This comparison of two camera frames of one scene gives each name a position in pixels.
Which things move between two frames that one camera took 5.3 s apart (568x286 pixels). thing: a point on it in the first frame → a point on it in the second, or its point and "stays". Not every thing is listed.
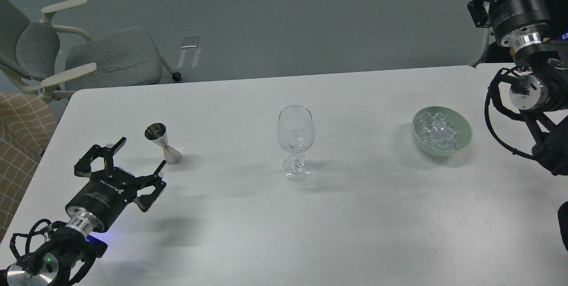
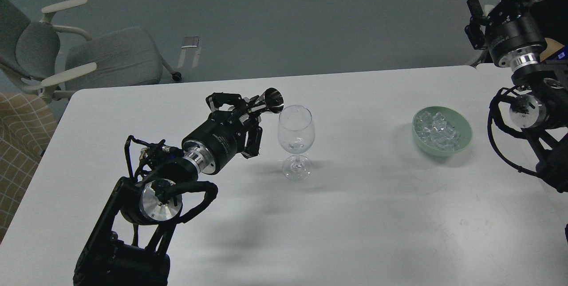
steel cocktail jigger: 156,132 → 273,99
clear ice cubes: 432,129 stays
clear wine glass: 296,132 stays
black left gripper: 95,208 → 211,146
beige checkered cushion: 27,123 stays
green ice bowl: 441,131 stays
